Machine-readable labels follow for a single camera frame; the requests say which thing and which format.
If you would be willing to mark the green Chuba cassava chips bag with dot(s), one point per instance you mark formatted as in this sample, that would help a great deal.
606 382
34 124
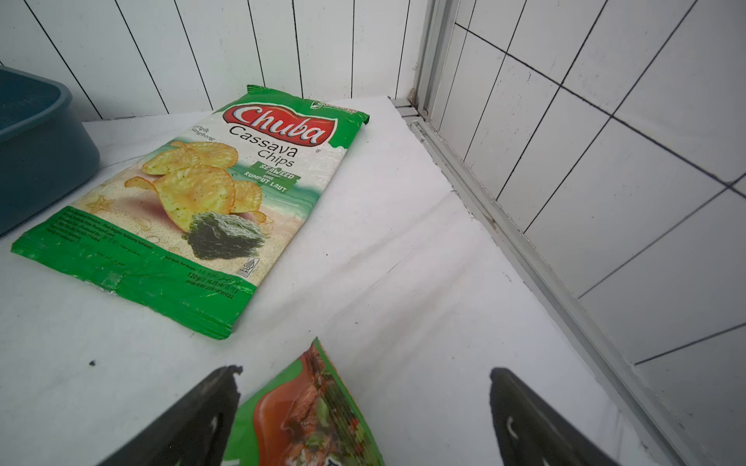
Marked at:
193 228

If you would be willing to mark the dark teal plastic storage box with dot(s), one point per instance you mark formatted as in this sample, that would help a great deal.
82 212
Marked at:
45 150

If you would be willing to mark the small green snack packet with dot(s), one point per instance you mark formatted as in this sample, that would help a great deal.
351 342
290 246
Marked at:
304 416

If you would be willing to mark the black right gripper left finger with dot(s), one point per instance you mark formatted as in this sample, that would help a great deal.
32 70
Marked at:
194 431

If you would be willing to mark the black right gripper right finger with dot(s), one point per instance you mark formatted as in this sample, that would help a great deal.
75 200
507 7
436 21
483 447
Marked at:
530 432

